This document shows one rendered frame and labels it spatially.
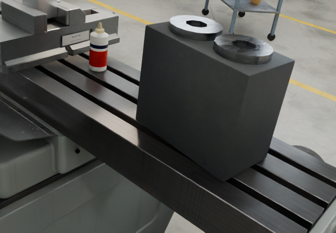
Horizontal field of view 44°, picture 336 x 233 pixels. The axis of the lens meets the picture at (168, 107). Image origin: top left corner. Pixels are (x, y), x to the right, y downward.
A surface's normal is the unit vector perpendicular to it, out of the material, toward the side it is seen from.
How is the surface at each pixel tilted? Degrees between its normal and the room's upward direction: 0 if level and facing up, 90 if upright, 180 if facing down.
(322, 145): 0
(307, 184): 0
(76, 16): 90
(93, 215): 90
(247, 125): 90
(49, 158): 90
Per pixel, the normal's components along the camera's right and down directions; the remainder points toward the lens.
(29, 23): -0.62, 0.31
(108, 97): 0.13, -0.87
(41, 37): 0.77, 0.40
